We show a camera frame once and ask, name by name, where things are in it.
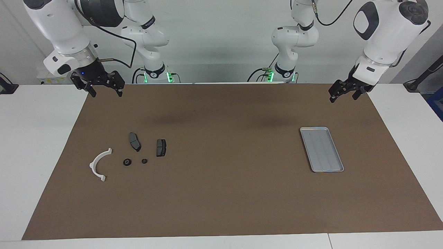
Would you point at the blue box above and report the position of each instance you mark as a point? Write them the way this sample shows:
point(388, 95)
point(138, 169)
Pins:
point(436, 105)

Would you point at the black table clamp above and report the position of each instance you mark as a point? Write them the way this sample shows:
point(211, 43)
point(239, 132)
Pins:
point(8, 87)

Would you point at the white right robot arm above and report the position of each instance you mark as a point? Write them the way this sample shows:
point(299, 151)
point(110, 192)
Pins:
point(59, 24)

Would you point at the long curved grey brake pad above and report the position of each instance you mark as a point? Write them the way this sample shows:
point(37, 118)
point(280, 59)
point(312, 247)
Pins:
point(134, 141)

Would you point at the large black bearing gear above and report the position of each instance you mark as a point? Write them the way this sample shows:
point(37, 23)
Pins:
point(127, 162)

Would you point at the black slanted stand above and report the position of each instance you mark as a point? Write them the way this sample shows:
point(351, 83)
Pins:
point(420, 77)

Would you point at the silver metal tray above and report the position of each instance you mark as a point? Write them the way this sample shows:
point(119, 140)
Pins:
point(322, 150)

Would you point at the short rectangular grey brake pad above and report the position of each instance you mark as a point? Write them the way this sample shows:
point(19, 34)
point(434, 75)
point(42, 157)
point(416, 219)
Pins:
point(161, 148)

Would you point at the white power box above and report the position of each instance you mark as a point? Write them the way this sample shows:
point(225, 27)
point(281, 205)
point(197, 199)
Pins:
point(46, 80)

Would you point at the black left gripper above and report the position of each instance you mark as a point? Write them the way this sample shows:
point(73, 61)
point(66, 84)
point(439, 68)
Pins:
point(360, 84)

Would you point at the white curved plastic bracket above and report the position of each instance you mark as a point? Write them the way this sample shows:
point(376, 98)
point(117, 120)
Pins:
point(95, 162)

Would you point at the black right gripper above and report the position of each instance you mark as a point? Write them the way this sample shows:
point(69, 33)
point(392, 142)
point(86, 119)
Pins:
point(93, 71)

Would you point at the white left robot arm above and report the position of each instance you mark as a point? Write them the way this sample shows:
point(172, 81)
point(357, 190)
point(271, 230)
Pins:
point(384, 31)

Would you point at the brown table mat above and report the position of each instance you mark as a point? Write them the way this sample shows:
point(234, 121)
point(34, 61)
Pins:
point(221, 193)

